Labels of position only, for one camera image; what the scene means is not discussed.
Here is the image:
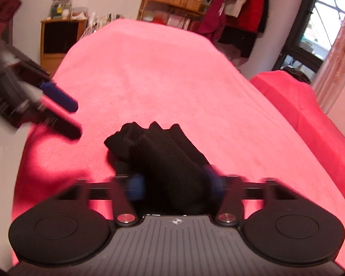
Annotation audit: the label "dark item on far bed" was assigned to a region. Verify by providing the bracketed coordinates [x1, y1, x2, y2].
[282, 66, 311, 85]

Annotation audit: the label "pink patterned curtain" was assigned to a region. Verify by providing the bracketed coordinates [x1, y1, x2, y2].
[313, 19, 345, 113]

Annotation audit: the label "black pants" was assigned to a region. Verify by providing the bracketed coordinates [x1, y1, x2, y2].
[104, 121, 221, 216]

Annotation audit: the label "wooden shelf unit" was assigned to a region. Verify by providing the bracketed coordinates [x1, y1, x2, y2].
[137, 0, 207, 31]

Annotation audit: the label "dark framed window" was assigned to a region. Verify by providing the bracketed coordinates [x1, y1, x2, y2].
[273, 0, 345, 76]

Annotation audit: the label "small wooden cabinet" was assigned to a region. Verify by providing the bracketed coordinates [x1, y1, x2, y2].
[40, 19, 88, 74]

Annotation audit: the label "near bed pink blanket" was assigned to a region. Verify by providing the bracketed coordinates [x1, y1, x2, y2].
[12, 19, 345, 267]

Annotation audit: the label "far bed red blanket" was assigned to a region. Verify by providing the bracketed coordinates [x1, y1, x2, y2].
[250, 70, 345, 194]

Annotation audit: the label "hanging clothes on rack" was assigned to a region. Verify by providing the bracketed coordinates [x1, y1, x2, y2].
[193, 0, 269, 59]

